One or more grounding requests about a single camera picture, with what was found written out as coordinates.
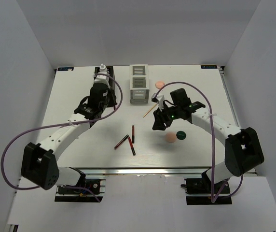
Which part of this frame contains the aluminium table rail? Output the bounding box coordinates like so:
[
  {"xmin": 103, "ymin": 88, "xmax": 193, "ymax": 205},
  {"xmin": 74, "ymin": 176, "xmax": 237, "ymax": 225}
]
[{"xmin": 77, "ymin": 167, "xmax": 209, "ymax": 175}]

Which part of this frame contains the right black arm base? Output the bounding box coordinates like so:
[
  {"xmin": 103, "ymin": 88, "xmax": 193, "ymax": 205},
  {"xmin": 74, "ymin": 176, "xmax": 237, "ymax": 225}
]
[{"xmin": 180, "ymin": 178, "xmax": 232, "ymax": 205}]

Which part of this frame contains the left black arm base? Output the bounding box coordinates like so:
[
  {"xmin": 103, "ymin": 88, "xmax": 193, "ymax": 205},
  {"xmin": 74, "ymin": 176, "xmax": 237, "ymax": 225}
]
[{"xmin": 55, "ymin": 174, "xmax": 106, "ymax": 203}]

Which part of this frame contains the dark green round compact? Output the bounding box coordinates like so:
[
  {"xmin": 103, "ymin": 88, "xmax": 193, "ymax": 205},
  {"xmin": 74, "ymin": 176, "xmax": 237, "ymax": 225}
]
[{"xmin": 176, "ymin": 130, "xmax": 187, "ymax": 140}]

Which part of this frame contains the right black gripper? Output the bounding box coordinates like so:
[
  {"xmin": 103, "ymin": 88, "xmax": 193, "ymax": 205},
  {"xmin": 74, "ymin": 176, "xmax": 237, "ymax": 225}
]
[{"xmin": 152, "ymin": 103, "xmax": 180, "ymax": 131}]

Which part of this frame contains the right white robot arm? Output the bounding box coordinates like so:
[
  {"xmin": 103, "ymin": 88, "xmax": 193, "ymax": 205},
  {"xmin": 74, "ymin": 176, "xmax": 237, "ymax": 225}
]
[{"xmin": 152, "ymin": 88, "xmax": 264, "ymax": 193}]

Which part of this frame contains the blue label sticker left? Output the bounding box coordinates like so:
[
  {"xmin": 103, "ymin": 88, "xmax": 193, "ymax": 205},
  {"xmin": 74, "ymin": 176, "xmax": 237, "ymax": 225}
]
[{"xmin": 57, "ymin": 67, "xmax": 74, "ymax": 72}]

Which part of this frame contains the pink round powder puff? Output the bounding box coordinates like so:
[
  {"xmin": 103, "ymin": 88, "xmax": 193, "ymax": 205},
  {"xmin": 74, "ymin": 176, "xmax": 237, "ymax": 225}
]
[
  {"xmin": 165, "ymin": 132, "xmax": 177, "ymax": 143},
  {"xmin": 155, "ymin": 81, "xmax": 165, "ymax": 89}
]

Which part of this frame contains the blue label sticker right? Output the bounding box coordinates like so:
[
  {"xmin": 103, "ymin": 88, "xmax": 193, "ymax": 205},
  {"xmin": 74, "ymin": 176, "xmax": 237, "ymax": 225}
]
[{"xmin": 200, "ymin": 65, "xmax": 218, "ymax": 69}]

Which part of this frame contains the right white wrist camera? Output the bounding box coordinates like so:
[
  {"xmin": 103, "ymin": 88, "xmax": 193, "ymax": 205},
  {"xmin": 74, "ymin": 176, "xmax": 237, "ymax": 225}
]
[{"xmin": 151, "ymin": 93, "xmax": 165, "ymax": 111}]

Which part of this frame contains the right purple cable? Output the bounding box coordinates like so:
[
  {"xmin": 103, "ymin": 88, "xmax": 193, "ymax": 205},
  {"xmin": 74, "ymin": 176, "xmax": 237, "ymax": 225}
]
[{"xmin": 155, "ymin": 81, "xmax": 244, "ymax": 203}]

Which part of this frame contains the blue label sticker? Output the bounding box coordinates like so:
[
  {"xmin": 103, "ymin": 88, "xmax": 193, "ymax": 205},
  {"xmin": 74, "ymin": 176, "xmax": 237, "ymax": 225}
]
[
  {"xmin": 200, "ymin": 65, "xmax": 218, "ymax": 69},
  {"xmin": 57, "ymin": 67, "xmax": 74, "ymax": 72}
]

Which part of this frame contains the red lip gloss tube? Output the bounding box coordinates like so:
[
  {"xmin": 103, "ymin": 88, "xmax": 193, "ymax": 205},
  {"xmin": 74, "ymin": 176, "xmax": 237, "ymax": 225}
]
[
  {"xmin": 131, "ymin": 125, "xmax": 135, "ymax": 144},
  {"xmin": 114, "ymin": 134, "xmax": 129, "ymax": 150},
  {"xmin": 128, "ymin": 137, "xmax": 136, "ymax": 156}
]

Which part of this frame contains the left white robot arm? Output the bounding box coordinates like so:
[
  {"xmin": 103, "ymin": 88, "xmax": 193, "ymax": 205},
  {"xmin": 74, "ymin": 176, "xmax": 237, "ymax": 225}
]
[{"xmin": 21, "ymin": 83, "xmax": 115, "ymax": 193}]

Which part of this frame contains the white dropper bottle blue base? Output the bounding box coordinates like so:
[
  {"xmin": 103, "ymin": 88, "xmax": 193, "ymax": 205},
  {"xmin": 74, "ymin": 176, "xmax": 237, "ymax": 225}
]
[{"xmin": 97, "ymin": 63, "xmax": 108, "ymax": 74}]

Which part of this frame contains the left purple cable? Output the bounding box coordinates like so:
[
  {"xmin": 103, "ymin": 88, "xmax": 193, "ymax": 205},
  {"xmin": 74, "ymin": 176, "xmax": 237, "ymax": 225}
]
[{"xmin": 0, "ymin": 73, "xmax": 124, "ymax": 203}]

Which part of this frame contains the purple cable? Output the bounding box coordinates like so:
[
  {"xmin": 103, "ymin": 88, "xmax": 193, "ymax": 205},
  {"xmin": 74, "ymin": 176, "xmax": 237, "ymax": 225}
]
[
  {"xmin": 0, "ymin": 73, "xmax": 124, "ymax": 203},
  {"xmin": 155, "ymin": 81, "xmax": 244, "ymax": 203}
]

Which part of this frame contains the black slotted organizer box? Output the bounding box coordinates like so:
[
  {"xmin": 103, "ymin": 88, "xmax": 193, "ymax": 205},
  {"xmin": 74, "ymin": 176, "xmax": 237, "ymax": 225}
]
[{"xmin": 93, "ymin": 66, "xmax": 117, "ymax": 107}]

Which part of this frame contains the white slotted organizer box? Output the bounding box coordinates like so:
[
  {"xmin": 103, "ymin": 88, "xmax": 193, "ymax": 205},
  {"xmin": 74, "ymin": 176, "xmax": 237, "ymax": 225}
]
[{"xmin": 129, "ymin": 64, "xmax": 150, "ymax": 104}]

